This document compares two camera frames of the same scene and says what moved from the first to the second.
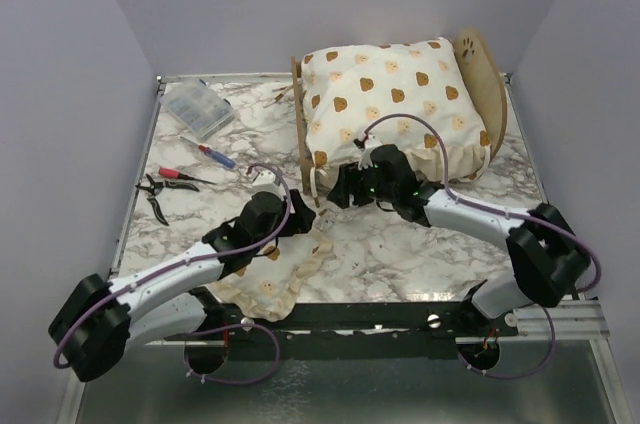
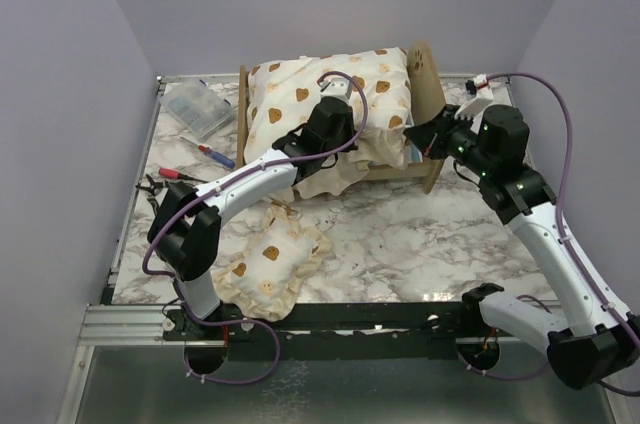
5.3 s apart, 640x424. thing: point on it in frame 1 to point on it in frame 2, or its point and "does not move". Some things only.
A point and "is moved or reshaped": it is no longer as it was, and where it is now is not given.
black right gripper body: (366, 184) to (452, 136)
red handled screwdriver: (177, 174) does not move
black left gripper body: (296, 222) to (343, 139)
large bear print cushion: (350, 90) is moved or reshaped
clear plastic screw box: (200, 109) does not move
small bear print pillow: (268, 284) does not move
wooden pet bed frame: (487, 85) to (429, 107)
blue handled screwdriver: (214, 154) does not move
